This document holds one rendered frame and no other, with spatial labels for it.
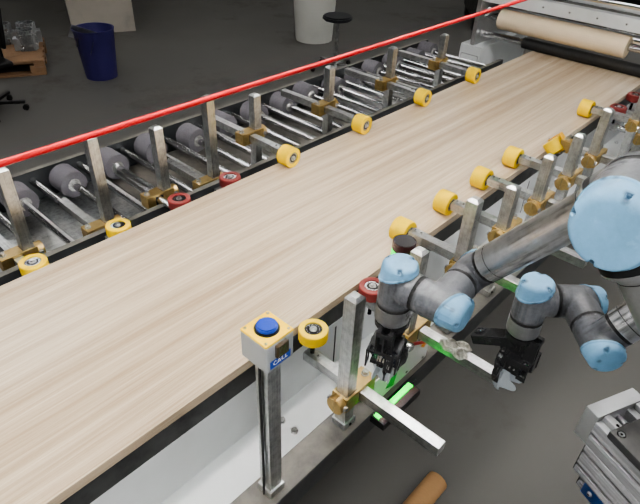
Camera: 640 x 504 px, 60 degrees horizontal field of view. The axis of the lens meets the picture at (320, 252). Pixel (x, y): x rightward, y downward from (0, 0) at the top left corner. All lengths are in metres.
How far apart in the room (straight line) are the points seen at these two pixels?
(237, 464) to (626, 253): 1.10
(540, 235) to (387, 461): 1.46
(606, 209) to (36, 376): 1.24
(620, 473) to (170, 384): 0.98
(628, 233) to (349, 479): 1.66
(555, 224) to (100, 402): 1.02
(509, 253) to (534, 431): 1.56
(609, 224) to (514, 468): 1.72
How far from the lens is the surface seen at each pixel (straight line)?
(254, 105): 2.32
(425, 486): 2.22
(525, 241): 1.08
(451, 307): 1.08
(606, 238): 0.85
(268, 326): 1.02
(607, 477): 1.42
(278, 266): 1.69
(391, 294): 1.12
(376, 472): 2.31
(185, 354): 1.45
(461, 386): 2.64
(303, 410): 1.67
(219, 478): 1.56
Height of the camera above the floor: 1.94
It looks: 36 degrees down
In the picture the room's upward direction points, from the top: 3 degrees clockwise
